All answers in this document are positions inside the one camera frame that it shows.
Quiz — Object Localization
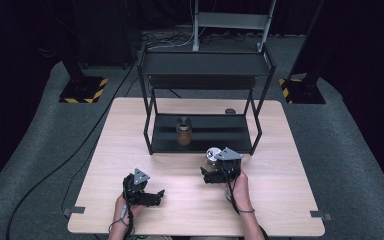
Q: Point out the bundle of floor cables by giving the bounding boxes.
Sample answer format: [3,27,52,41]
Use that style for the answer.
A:
[141,30,195,51]

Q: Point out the grey metal stand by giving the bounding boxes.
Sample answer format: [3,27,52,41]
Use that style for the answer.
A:
[191,0,277,53]

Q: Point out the black stand with striped base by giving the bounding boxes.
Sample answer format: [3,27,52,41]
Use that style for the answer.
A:
[58,49,109,105]
[278,0,334,105]

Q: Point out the black metal shelf rack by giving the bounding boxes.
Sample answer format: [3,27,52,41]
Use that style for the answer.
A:
[136,42,277,156]

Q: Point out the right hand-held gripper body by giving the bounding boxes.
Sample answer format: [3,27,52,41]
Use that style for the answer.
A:
[215,146,244,184]

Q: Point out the person's left hand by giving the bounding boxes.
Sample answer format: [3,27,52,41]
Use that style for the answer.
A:
[113,194,148,222]

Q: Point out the right hand-held gripper cable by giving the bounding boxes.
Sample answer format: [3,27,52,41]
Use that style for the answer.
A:
[218,165,242,215]

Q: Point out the grey table bracket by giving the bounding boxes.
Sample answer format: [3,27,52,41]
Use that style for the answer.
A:
[62,206,87,217]
[309,210,333,222]

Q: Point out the long black floor cable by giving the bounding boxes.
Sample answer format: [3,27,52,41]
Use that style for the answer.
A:
[5,61,138,240]

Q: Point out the person's right hand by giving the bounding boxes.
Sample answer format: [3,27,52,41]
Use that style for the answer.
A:
[225,171,250,212]

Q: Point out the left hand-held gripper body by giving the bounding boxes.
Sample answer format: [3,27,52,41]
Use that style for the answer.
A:
[122,167,152,205]

